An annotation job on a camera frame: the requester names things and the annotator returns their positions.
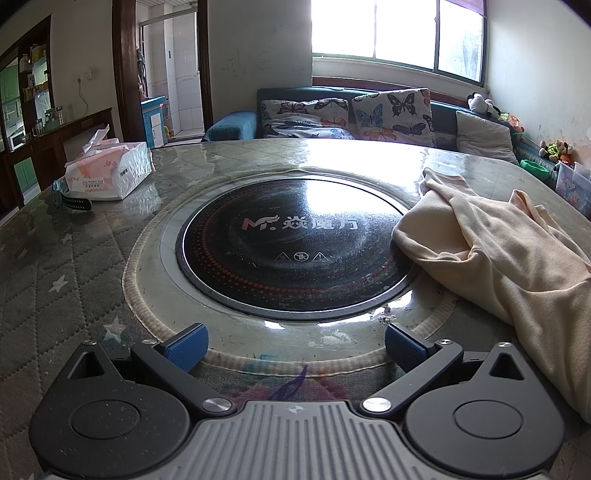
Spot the teal sofa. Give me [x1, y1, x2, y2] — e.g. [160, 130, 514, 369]
[202, 85, 561, 185]

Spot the brown wooden door frame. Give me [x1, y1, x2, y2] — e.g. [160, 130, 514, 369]
[112, 0, 214, 148]

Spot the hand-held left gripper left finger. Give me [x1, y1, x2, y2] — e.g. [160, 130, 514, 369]
[64, 323, 237, 419]

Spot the blue and white small cabinet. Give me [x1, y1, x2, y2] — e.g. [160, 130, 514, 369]
[141, 95, 169, 148]

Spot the dark wooden cabinet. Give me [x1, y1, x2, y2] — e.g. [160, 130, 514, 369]
[0, 14, 114, 217]

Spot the clear plastic storage box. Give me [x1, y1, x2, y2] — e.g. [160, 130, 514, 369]
[554, 161, 591, 217]

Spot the blue and black smartwatch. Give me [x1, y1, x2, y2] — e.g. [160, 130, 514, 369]
[52, 179, 94, 216]

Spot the grey pillow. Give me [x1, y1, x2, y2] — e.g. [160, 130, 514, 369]
[455, 111, 520, 166]

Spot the panda plush toy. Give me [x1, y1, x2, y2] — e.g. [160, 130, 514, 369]
[467, 92, 502, 118]

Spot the round black induction cooktop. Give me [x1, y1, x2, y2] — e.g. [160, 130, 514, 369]
[159, 172, 432, 326]

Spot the large butterfly print cushion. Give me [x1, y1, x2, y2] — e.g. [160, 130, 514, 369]
[351, 88, 437, 147]

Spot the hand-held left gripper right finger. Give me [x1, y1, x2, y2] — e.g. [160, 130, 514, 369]
[361, 322, 533, 417]

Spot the purple curtain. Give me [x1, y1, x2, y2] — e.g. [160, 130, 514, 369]
[450, 0, 489, 18]

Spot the green plastic bowl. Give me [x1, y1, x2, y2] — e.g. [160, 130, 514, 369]
[520, 158, 551, 179]

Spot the cream garment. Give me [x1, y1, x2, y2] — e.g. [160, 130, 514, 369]
[392, 167, 591, 424]

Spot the white tissue pack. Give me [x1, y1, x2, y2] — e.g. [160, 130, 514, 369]
[64, 124, 153, 201]

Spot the window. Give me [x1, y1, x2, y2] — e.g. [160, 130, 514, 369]
[311, 0, 488, 88]

